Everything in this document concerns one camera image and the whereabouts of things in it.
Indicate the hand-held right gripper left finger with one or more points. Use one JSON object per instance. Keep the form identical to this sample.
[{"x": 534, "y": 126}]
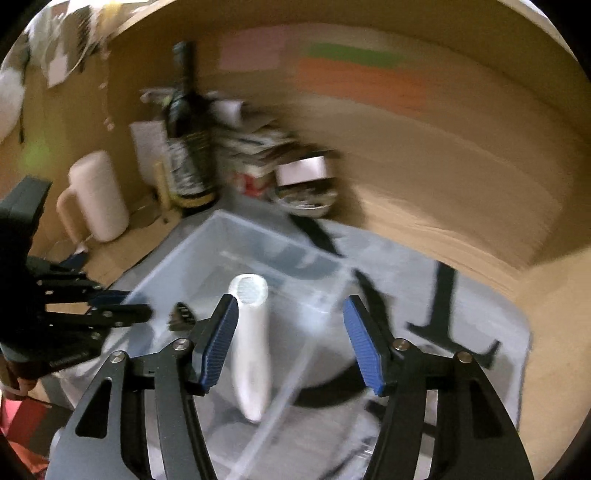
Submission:
[{"x": 217, "y": 350}]

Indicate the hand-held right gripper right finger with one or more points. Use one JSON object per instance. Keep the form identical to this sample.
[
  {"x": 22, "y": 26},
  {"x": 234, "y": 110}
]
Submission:
[{"x": 364, "y": 350}]

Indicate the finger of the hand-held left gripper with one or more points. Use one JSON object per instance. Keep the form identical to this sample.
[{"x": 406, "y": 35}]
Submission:
[
  {"x": 69, "y": 277},
  {"x": 111, "y": 299}
]

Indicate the white handheld massager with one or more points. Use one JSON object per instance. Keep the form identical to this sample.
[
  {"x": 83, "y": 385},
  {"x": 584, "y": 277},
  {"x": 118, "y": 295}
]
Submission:
[{"x": 249, "y": 360}]

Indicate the metal watch band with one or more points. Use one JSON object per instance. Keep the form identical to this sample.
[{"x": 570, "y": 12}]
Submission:
[{"x": 182, "y": 316}]

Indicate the clear plastic bin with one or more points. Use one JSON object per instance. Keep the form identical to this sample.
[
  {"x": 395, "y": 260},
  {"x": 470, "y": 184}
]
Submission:
[{"x": 286, "y": 258}]

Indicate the person's left hand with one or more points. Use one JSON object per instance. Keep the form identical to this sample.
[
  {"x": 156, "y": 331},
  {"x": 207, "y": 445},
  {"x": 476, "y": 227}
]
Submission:
[{"x": 13, "y": 385}]

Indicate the cream plastic jug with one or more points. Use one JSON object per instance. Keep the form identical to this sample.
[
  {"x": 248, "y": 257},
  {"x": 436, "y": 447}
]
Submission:
[{"x": 99, "y": 194}]

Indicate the grey mat with black print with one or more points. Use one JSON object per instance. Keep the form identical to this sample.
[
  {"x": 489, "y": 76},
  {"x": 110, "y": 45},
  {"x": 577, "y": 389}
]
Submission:
[{"x": 406, "y": 277}]

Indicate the white cloth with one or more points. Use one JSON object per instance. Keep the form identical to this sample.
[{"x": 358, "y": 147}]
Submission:
[{"x": 10, "y": 101}]

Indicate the yellow tube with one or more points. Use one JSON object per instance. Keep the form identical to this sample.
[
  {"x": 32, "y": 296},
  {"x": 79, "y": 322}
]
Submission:
[{"x": 161, "y": 184}]

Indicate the white handwritten note paper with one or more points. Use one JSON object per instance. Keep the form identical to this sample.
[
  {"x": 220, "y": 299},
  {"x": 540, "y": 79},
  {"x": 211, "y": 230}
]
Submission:
[{"x": 147, "y": 143}]

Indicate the bowl of stones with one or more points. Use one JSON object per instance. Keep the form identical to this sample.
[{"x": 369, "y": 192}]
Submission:
[{"x": 304, "y": 203}]

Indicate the white hanging paper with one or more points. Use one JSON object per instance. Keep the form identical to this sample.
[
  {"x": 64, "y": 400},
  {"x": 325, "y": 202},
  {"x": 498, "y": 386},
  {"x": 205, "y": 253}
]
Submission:
[{"x": 60, "y": 64}]

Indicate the red small box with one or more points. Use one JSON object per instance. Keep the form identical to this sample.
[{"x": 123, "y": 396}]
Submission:
[{"x": 249, "y": 182}]

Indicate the dark wine bottle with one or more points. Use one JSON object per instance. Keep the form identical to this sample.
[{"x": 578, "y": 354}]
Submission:
[{"x": 189, "y": 138}]

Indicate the rolled paper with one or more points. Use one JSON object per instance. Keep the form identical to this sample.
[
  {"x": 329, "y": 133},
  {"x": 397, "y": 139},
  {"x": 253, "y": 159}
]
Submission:
[{"x": 154, "y": 96}]

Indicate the white card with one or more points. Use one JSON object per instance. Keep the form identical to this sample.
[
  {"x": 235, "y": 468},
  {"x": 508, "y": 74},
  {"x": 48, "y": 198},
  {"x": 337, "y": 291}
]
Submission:
[{"x": 304, "y": 170}]

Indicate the stack of booklets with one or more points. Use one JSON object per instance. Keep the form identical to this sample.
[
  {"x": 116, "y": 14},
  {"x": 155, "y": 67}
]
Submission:
[{"x": 249, "y": 147}]

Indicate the white folded paper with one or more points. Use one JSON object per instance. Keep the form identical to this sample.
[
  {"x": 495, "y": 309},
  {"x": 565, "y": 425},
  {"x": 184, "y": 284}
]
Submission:
[{"x": 228, "y": 110}]

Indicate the orange sticky note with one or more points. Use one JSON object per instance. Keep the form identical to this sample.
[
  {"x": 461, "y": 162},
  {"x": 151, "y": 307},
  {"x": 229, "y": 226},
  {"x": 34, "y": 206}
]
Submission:
[{"x": 364, "y": 85}]

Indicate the pink sticky note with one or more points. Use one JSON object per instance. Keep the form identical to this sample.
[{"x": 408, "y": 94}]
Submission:
[{"x": 251, "y": 53}]

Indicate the green sticky note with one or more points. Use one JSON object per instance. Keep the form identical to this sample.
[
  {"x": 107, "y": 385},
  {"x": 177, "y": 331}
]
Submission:
[{"x": 355, "y": 55}]

